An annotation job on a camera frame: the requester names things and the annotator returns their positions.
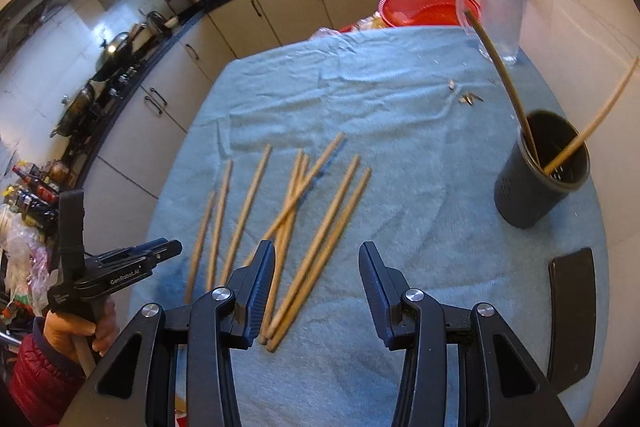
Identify dark brown wooden chopstick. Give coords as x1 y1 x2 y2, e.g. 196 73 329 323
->
465 9 541 168

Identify wok with lid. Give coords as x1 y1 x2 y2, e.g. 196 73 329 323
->
100 32 133 58

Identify black flat rectangular object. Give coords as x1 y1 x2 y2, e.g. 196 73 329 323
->
547 247 596 395

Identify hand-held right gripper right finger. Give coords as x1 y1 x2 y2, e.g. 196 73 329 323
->
358 241 576 427

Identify dark grey utensil holder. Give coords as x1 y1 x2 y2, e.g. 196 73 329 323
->
494 109 591 229

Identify person's left hand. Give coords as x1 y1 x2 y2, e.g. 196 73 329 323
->
42 299 119 358

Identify person's left forearm red sleeve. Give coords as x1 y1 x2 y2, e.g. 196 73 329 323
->
7 317 88 413

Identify pale wooden chopstick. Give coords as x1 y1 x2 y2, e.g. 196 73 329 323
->
544 56 640 175

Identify beige lower cabinets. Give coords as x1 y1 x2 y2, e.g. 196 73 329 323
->
82 0 451 248

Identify snack bags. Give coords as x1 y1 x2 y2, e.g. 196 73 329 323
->
340 12 396 32

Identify clear glass cup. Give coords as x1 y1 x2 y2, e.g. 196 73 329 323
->
455 0 530 66

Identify red plastic basin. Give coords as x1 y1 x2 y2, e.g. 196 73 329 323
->
377 0 483 28

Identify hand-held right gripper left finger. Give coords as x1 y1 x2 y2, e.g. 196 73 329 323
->
57 239 277 427

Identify scattered seed shells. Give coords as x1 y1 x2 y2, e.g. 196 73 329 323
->
446 79 485 106

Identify dark frying pan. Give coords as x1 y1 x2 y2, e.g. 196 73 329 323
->
50 87 101 138

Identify heap of plastic bags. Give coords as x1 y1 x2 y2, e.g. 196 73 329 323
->
0 207 56 308

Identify bunch of wooden chopsticks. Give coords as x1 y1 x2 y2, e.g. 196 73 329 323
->
185 132 373 354

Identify row of sauce bottles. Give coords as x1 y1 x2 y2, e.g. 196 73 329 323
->
10 159 63 228

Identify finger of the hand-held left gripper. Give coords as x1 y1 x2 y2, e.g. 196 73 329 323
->
107 241 183 276
94 238 170 266

